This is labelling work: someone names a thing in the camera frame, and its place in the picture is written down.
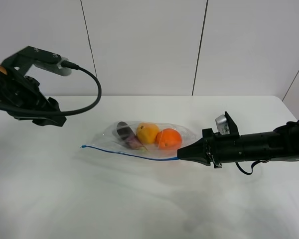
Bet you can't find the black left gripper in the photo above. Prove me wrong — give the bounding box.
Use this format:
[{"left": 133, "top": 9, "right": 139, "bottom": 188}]
[{"left": 0, "top": 65, "right": 66, "bottom": 127}]

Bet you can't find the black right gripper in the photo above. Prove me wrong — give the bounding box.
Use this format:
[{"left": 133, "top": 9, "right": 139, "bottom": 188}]
[{"left": 177, "top": 128, "right": 244, "bottom": 168}]

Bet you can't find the clear zip bag blue zipper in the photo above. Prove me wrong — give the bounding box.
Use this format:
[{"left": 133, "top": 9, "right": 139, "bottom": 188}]
[{"left": 81, "top": 121, "right": 199, "bottom": 161}]

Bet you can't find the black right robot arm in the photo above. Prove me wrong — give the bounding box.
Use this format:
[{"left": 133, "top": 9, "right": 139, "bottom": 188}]
[{"left": 177, "top": 113, "right": 299, "bottom": 168}]

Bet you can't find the orange fruit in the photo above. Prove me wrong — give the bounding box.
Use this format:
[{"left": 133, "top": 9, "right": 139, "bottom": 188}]
[{"left": 155, "top": 128, "right": 182, "bottom": 150}]

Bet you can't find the yellow lemon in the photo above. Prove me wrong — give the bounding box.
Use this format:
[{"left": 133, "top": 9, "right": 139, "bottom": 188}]
[{"left": 136, "top": 122, "right": 160, "bottom": 145}]

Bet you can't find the purple eggplant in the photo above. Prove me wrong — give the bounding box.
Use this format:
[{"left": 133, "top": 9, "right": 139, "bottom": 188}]
[{"left": 116, "top": 121, "right": 147, "bottom": 151}]

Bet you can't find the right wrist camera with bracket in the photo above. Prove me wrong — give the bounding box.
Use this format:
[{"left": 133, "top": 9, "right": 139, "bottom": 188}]
[{"left": 215, "top": 111, "right": 239, "bottom": 135}]

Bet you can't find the black left camera cable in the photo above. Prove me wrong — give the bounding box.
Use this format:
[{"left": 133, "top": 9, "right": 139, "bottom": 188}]
[{"left": 0, "top": 61, "right": 102, "bottom": 117}]

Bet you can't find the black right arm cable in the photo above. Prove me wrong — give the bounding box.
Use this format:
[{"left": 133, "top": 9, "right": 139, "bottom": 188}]
[{"left": 235, "top": 160, "right": 269, "bottom": 175}]

